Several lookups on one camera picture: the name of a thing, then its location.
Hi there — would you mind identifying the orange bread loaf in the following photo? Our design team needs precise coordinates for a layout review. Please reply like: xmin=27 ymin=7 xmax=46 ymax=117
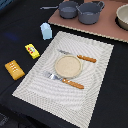
xmin=5 ymin=60 xmax=25 ymax=80

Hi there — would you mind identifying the beige round plate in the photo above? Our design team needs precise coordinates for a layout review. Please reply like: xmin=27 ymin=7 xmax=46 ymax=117
xmin=55 ymin=55 xmax=82 ymax=78

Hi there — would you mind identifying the white woven placemat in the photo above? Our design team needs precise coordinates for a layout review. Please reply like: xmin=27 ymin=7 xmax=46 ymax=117
xmin=13 ymin=31 xmax=113 ymax=128

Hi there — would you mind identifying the cream bowl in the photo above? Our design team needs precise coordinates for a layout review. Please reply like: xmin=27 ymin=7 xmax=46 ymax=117
xmin=116 ymin=4 xmax=128 ymax=30

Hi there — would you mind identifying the fork with wooden handle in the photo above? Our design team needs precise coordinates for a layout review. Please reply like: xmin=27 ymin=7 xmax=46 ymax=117
xmin=43 ymin=71 xmax=84 ymax=89

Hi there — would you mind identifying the knife with wooden handle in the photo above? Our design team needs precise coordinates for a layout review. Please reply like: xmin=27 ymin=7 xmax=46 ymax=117
xmin=57 ymin=49 xmax=97 ymax=63

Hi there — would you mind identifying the grey saucepan with handle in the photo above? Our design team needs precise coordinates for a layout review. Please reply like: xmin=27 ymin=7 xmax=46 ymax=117
xmin=40 ymin=0 xmax=80 ymax=20

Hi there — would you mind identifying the grey pot with handles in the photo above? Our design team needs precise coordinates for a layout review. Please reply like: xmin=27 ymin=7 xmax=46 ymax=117
xmin=77 ymin=1 xmax=105 ymax=25

